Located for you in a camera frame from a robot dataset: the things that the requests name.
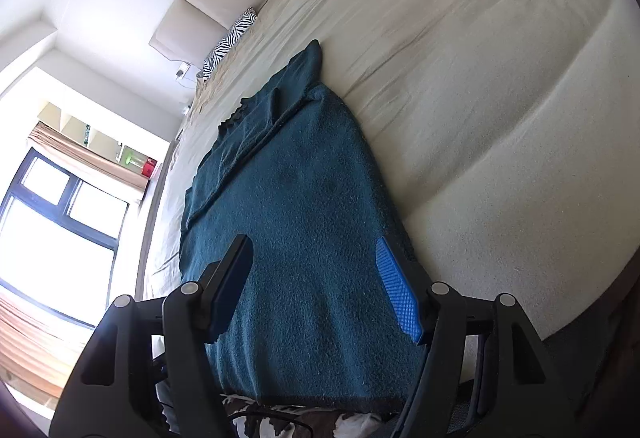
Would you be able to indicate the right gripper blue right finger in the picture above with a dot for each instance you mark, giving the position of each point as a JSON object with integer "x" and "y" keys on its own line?
{"x": 408, "y": 287}

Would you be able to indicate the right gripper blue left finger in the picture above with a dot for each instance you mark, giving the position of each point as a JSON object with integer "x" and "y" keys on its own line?
{"x": 223, "y": 283}

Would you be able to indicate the dark teal knit sweater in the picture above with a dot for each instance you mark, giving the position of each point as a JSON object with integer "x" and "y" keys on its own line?
{"x": 292, "y": 170}

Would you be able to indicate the red box on shelf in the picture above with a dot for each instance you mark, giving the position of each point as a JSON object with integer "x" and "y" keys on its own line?
{"x": 148, "y": 167}

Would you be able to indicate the black framed window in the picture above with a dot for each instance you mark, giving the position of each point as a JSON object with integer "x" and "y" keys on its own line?
{"x": 59, "y": 241}

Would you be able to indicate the beige curtain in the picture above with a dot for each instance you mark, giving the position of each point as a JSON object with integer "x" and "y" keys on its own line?
{"x": 50, "y": 138}

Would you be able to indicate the beige bed with sheet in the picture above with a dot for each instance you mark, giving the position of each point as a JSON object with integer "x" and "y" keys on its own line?
{"x": 507, "y": 132}

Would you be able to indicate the zebra print pillow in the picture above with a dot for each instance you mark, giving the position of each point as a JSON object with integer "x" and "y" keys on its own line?
{"x": 229, "y": 40}

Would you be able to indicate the wall power socket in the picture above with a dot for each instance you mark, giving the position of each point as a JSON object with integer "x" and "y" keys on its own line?
{"x": 183, "y": 68}

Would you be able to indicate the white wall shelf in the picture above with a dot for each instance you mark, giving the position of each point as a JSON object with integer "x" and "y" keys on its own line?
{"x": 88, "y": 136}

